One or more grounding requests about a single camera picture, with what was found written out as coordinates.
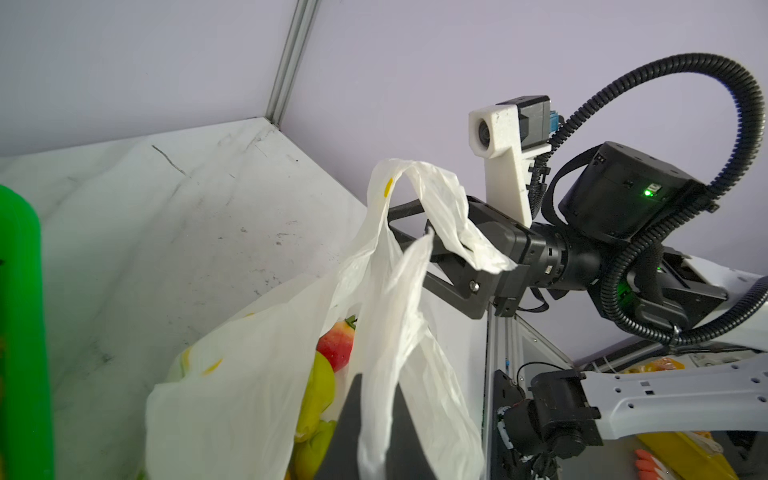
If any green plastic basket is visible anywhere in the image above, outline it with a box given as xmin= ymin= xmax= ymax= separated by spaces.
xmin=1 ymin=186 xmax=55 ymax=479

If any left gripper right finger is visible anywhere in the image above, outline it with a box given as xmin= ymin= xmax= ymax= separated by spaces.
xmin=385 ymin=395 xmax=436 ymax=480

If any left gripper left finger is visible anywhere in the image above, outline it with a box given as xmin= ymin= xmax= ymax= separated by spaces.
xmin=315 ymin=374 xmax=362 ymax=480

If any white lemon print plastic bag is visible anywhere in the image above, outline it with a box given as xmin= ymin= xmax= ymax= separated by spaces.
xmin=139 ymin=160 xmax=513 ymax=479

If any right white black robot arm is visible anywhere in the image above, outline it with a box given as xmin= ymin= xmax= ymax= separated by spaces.
xmin=425 ymin=142 xmax=767 ymax=479

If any green pear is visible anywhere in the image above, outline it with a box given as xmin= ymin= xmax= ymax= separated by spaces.
xmin=286 ymin=420 xmax=337 ymax=480

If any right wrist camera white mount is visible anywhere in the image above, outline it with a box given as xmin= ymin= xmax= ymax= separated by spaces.
xmin=468 ymin=95 xmax=558 ymax=227

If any small red apple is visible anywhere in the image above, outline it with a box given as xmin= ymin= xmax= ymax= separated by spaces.
xmin=316 ymin=315 xmax=357 ymax=372

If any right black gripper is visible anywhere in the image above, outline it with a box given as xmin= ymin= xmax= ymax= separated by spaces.
xmin=387 ymin=142 xmax=704 ymax=320

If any green guava fruit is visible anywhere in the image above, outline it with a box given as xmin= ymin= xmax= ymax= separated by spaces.
xmin=294 ymin=352 xmax=336 ymax=443

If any right black cable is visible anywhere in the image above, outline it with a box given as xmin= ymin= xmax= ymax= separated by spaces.
xmin=527 ymin=52 xmax=768 ymax=348

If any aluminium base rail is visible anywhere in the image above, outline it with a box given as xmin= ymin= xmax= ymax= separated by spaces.
xmin=482 ymin=306 xmax=573 ymax=479

